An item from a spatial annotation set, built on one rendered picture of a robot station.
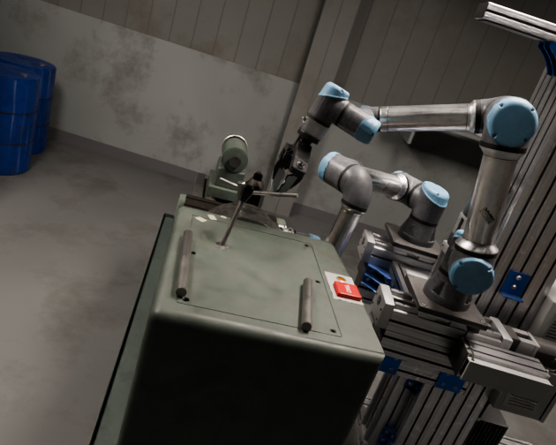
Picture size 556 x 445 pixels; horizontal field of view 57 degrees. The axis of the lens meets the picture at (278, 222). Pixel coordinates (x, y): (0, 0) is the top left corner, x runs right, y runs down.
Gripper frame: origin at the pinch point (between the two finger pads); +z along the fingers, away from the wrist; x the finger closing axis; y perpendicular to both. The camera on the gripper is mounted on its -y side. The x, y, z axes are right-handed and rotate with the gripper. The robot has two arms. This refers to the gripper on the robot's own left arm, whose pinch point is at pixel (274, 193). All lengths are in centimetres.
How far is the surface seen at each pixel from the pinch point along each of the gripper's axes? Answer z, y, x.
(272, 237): 7.8, -12.8, -2.7
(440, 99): -64, 354, -181
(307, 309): 4, -51, -6
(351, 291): 2.1, -36.9, -19.8
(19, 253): 160, 159, 81
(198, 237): 12.5, -24.8, 17.1
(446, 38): -111, 357, -151
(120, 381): 85, 0, 11
